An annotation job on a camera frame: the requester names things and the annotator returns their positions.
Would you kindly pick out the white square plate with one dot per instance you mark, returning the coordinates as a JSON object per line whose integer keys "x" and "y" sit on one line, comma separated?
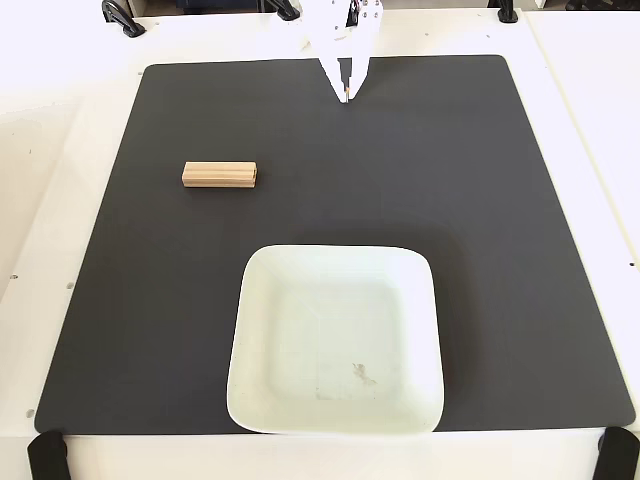
{"x": 310, "y": 325}

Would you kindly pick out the grooved wooden block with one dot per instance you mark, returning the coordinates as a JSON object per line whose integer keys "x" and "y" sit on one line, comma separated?
{"x": 220, "y": 175}

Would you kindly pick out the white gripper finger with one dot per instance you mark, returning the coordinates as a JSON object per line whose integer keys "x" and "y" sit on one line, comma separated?
{"x": 336, "y": 80}
{"x": 364, "y": 45}

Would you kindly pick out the black rectangular mat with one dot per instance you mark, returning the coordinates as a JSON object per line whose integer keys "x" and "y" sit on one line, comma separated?
{"x": 450, "y": 175}

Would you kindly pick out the black table clamp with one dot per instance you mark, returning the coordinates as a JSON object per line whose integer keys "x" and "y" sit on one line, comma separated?
{"x": 507, "y": 11}
{"x": 285, "y": 9}
{"x": 47, "y": 457}
{"x": 620, "y": 455}
{"x": 122, "y": 17}

